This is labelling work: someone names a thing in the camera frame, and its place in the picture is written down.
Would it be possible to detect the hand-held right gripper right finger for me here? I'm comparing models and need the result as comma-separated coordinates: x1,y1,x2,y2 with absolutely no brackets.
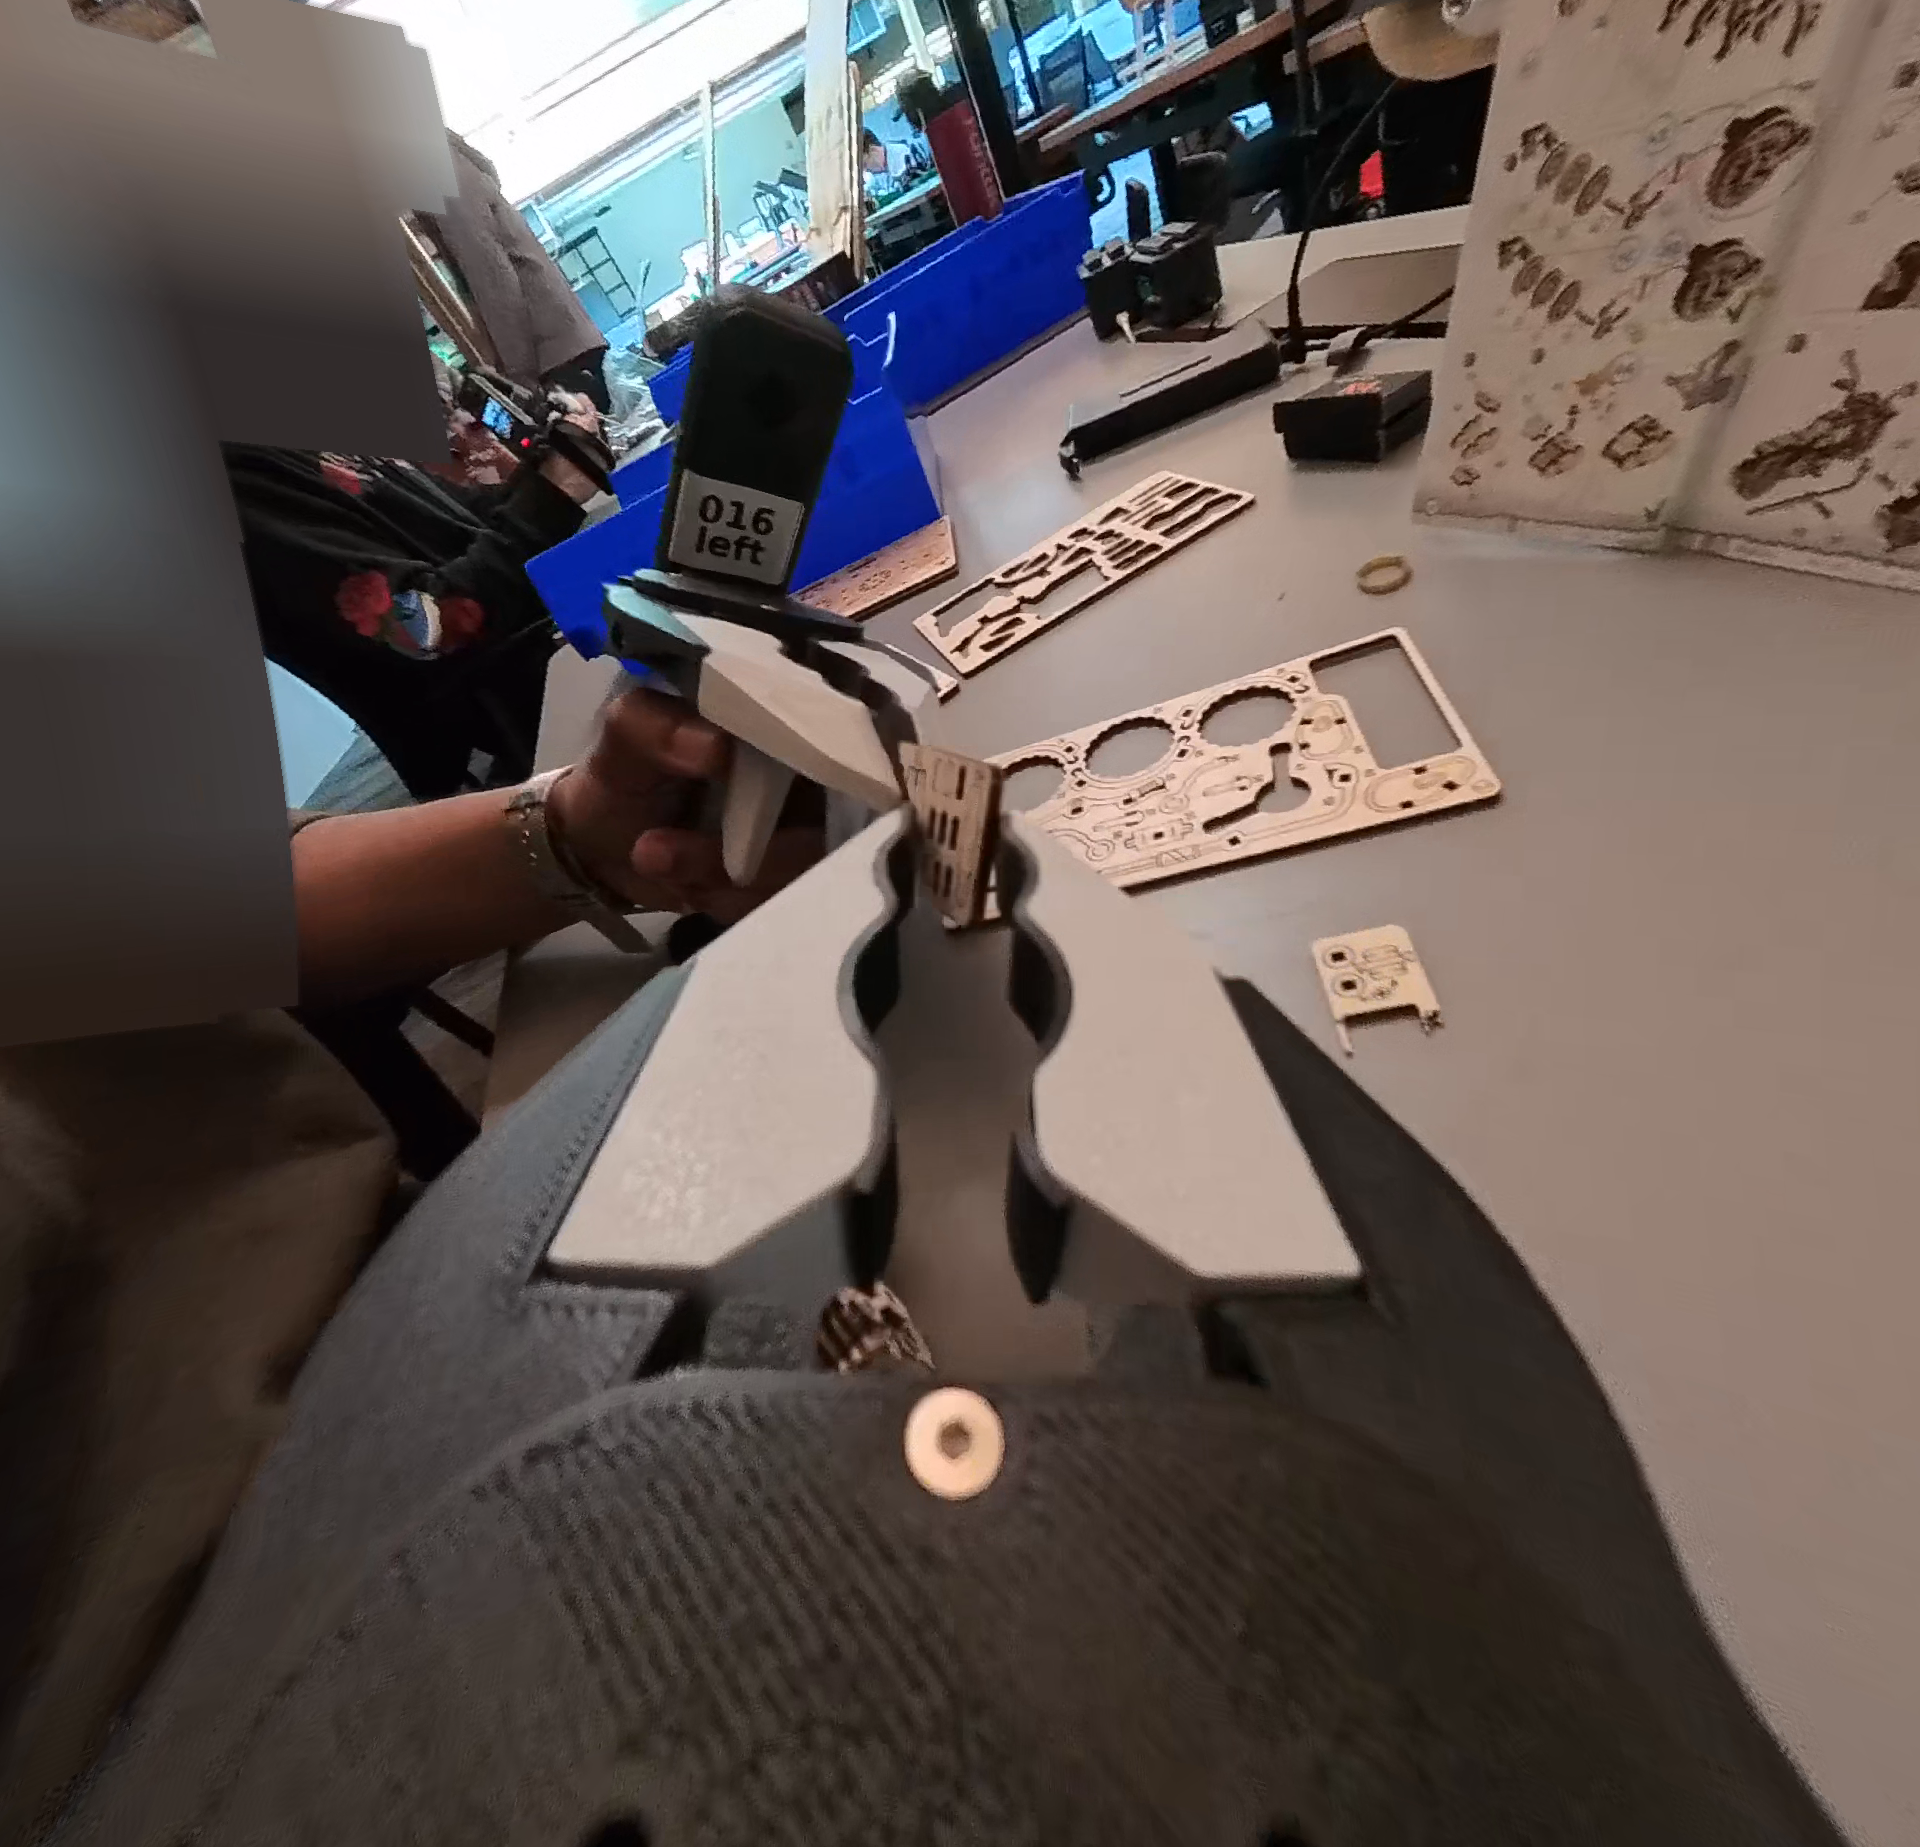
995,811,1366,1307

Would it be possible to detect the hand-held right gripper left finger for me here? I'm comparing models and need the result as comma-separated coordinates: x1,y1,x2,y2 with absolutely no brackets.
541,802,919,1301

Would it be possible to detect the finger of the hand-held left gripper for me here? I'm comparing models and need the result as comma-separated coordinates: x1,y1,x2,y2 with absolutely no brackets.
699,660,938,816

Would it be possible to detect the slotted wooden puzzle piece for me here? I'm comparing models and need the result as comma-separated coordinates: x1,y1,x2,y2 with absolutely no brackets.
897,744,1004,932

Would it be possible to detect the person's left forearm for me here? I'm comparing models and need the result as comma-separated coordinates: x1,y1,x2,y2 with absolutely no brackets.
284,767,601,1009

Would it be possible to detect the grey desk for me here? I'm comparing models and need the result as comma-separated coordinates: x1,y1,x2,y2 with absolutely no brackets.
480,204,1920,1847

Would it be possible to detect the person's left hand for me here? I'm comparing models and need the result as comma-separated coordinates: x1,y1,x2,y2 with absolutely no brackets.
575,694,824,920

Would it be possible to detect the dark wooden puzzle sheet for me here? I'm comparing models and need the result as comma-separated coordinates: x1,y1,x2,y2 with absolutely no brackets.
795,515,962,621

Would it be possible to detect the pale slatted puzzle sheet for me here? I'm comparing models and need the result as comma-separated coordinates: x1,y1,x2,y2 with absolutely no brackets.
913,471,1256,674

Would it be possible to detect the blue plastic bin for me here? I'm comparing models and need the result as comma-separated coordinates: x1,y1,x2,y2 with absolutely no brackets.
815,174,1096,416
525,376,946,664

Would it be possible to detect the square wooden puzzle piece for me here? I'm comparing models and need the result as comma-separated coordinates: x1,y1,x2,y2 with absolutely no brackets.
1308,922,1448,1053

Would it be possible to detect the pile of wooden puzzle pieces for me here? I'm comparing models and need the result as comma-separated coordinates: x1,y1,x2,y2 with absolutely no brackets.
815,1282,932,1375

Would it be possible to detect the maroon bottle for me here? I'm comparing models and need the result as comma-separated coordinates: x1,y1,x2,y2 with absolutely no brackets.
929,76,1006,229

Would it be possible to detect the large wooden puzzle sheet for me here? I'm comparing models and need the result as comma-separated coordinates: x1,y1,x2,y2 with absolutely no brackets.
990,627,1501,889

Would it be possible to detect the long black box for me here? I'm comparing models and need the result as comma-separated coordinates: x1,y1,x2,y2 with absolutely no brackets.
1057,323,1283,475

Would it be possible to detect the black charger dock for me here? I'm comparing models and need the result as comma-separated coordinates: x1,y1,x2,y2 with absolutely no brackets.
1079,219,1224,340

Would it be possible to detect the person's clothing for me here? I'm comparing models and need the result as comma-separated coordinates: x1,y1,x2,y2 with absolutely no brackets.
0,1007,497,1847

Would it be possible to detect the black box with red label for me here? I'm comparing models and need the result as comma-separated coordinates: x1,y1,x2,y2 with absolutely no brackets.
1273,368,1434,465

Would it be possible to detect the printed diagram board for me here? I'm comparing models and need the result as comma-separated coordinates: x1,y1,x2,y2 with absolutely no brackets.
1410,0,1920,589

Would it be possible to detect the metal bracelet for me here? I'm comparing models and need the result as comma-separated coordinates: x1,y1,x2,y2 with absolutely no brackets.
500,769,654,956

